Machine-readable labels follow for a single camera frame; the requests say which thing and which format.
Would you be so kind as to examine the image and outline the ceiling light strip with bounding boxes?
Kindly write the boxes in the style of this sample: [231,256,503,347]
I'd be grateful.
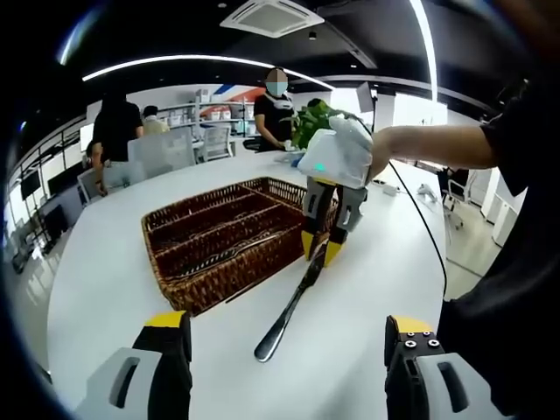
[409,0,440,104]
[81,54,336,91]

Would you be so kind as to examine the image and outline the studio light panel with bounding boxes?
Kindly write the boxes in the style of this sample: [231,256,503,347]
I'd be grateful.
[354,81,378,113]

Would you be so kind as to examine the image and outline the green potted plant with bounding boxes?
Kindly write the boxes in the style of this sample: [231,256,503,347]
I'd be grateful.
[283,98,364,150]

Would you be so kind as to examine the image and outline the brown wicker storage slot basket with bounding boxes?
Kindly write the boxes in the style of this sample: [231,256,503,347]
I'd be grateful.
[140,176,340,317]

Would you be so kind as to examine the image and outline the thin brown wooden stick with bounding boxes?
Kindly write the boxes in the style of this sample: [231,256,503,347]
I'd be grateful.
[223,283,276,305]

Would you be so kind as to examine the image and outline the silver metal knife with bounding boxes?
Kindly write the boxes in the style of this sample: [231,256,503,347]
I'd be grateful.
[181,244,263,277]
[253,255,325,363]
[227,234,303,259]

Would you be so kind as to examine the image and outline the ceiling air conditioner vent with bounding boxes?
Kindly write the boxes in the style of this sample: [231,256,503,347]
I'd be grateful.
[219,0,326,39]

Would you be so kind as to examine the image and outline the black monitor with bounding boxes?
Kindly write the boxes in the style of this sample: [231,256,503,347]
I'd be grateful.
[20,172,40,198]

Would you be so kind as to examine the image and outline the frosted translucent chair back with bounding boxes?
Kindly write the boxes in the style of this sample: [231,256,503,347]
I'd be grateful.
[127,126,197,179]

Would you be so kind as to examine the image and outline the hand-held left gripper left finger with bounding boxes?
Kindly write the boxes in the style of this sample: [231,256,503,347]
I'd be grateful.
[73,309,193,420]

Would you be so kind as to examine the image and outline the white storage shelves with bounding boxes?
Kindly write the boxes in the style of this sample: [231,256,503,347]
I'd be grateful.
[155,87,272,137]

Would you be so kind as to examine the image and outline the white mesh office chair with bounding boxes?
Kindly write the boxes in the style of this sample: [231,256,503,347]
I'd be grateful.
[203,125,233,162]
[77,168,109,206]

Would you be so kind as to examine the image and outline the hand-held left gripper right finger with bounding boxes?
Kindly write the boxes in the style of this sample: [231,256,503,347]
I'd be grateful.
[383,314,504,420]

